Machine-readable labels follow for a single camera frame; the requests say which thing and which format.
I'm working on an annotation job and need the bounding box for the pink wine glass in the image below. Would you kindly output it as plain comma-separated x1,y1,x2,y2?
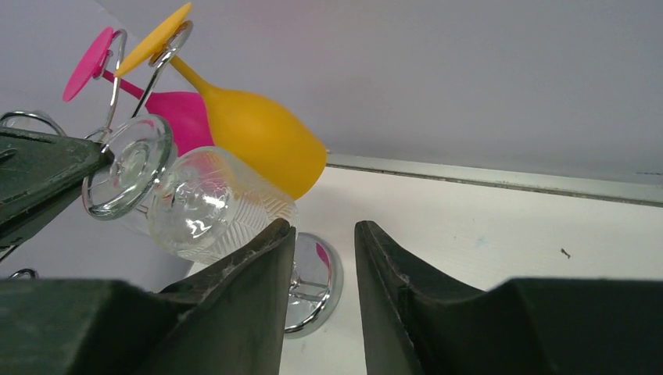
62,27,214,155

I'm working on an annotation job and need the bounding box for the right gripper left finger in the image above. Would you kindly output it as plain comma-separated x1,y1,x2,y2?
1,219,296,374

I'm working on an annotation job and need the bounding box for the chrome wire glass rack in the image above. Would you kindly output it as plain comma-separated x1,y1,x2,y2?
0,20,345,340

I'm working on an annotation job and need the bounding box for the orange wine glass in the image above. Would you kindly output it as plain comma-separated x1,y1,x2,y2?
114,2,328,202

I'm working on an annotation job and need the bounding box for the clear wine glass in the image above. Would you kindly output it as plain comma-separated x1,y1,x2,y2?
82,115,299,265

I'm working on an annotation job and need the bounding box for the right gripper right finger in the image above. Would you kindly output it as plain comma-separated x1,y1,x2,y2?
354,221,662,374

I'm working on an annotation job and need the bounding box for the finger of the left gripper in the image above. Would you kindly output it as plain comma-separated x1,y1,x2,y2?
1,127,112,248

